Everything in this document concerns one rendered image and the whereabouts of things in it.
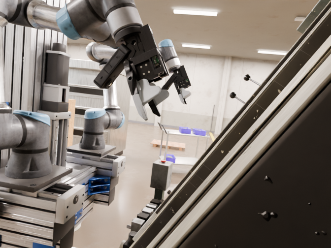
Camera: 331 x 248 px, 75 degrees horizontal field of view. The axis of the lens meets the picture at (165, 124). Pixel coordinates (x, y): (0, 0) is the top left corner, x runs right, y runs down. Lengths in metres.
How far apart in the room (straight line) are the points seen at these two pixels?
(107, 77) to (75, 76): 4.26
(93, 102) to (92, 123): 3.24
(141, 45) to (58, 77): 0.68
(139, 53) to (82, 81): 4.20
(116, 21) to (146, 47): 0.08
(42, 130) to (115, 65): 0.47
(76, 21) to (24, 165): 0.54
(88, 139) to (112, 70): 0.85
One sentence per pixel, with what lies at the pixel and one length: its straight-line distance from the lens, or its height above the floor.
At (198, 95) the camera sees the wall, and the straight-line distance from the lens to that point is 11.63.
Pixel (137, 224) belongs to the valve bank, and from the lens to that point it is 1.16.
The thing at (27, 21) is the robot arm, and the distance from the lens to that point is 0.93.
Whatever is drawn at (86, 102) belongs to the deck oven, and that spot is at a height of 1.16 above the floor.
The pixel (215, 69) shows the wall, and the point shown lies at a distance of 11.80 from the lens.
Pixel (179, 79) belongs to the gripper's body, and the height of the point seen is 1.48.
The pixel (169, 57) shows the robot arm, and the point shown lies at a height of 1.59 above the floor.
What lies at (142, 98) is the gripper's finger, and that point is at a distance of 0.44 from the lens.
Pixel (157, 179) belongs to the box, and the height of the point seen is 0.82.
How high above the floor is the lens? 1.36
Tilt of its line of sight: 6 degrees down
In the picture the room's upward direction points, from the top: 7 degrees clockwise
